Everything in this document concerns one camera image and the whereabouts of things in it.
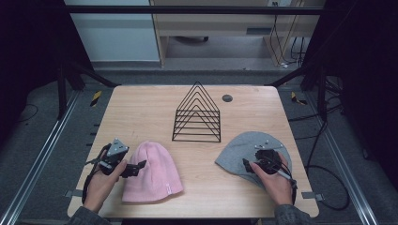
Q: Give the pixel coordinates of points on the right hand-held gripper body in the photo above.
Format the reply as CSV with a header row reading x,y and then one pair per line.
x,y
268,159

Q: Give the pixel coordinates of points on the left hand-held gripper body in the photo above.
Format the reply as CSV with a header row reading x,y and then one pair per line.
x,y
116,149

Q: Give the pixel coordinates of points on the grey beanie hat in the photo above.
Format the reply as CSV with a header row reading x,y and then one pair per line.
x,y
234,153

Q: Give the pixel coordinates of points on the pink knit beanie hat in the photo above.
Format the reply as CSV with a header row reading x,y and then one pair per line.
x,y
153,175

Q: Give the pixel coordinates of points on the person's right hand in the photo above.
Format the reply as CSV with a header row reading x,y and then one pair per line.
x,y
278,187

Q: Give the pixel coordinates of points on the person's left hand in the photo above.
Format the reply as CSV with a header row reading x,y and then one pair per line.
x,y
100,187

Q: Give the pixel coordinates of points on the yellow black tape strip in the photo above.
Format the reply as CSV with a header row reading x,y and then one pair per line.
x,y
96,98
297,99

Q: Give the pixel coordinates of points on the grey tape tab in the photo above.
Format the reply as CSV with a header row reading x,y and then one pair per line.
x,y
313,196
73,193

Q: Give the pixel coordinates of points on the round grey table grommet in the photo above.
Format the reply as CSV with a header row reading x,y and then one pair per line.
x,y
227,98

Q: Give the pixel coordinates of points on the black metal stand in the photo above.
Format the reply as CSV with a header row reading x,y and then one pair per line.
x,y
321,93
62,93

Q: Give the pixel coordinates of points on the white cabinet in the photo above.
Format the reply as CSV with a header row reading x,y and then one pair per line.
x,y
115,37

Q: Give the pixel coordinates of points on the black curtain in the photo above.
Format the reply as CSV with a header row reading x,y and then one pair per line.
x,y
366,62
28,47

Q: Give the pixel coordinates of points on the light wooden desk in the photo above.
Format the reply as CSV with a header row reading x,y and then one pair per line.
x,y
219,25

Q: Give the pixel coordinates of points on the aluminium floor rail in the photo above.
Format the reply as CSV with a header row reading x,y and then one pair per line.
x,y
40,156
344,168

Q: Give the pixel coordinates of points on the black horizontal frame bar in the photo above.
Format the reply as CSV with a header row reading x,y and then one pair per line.
x,y
187,9

